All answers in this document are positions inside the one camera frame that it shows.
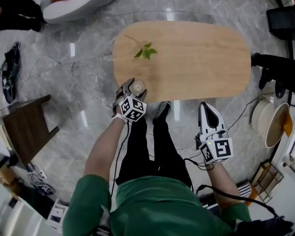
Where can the wooden coffee table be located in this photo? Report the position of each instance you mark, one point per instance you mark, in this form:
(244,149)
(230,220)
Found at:
(186,63)

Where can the person's right forearm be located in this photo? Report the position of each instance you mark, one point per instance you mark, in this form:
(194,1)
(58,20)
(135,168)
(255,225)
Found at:
(223,183)

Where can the white round basket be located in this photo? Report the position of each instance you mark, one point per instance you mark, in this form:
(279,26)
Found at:
(263,117)

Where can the white box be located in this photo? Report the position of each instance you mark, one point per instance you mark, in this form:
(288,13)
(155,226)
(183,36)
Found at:
(57,213)

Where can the striped cloth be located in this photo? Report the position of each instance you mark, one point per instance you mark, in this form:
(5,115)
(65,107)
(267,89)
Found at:
(244,189)

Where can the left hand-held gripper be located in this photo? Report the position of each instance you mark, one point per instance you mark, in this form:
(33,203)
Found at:
(132,108)

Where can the person's green shirt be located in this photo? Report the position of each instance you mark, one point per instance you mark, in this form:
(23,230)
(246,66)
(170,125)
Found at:
(157,210)

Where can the black bag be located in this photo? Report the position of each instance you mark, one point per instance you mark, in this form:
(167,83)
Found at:
(9,75)

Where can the person's left forearm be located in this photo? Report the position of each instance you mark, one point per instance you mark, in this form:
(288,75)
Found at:
(103,149)

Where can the orange cushion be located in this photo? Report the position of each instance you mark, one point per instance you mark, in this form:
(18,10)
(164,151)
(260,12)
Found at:
(288,124)

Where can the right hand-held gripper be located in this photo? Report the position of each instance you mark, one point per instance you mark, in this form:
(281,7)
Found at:
(217,147)

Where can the black backpack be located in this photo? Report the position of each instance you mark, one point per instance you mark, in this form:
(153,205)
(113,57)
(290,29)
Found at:
(265,227)

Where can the dark wooden side table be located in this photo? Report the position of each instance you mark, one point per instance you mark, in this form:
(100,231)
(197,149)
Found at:
(27,129)

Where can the black standing fan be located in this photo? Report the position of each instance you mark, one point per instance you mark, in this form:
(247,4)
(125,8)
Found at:
(280,67)

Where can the person's black trousers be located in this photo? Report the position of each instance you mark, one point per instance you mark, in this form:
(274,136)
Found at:
(164,156)

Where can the person's right shoe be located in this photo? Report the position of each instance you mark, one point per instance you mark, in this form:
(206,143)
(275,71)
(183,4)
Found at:
(163,109)

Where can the green leaf sprig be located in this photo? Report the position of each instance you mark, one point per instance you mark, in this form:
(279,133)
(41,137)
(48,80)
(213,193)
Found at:
(146,51)

